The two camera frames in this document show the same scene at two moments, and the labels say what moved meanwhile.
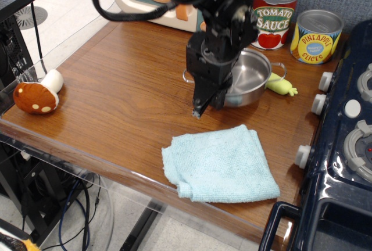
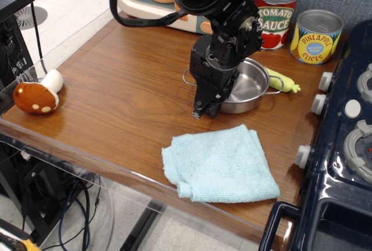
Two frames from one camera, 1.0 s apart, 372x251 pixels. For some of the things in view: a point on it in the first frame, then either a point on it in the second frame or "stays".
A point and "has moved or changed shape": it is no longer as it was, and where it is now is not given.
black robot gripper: x=215 y=77 stays
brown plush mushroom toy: x=41 y=97 stays
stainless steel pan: x=251 y=70 has moved or changed shape
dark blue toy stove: x=334 y=210 stays
